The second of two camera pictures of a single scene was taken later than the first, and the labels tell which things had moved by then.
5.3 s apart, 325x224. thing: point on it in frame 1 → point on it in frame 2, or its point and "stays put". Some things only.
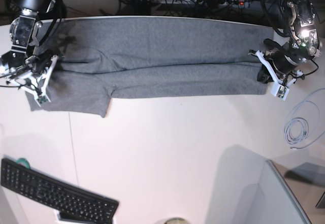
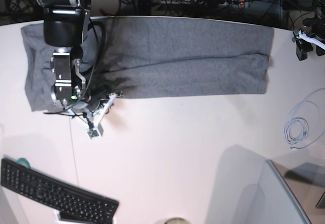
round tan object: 176,220 stays put
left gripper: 38,63 → 93,100
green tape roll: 23,161 stays put
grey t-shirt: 102,58 stays put
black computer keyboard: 71,202 stays put
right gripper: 284,60 → 316,28
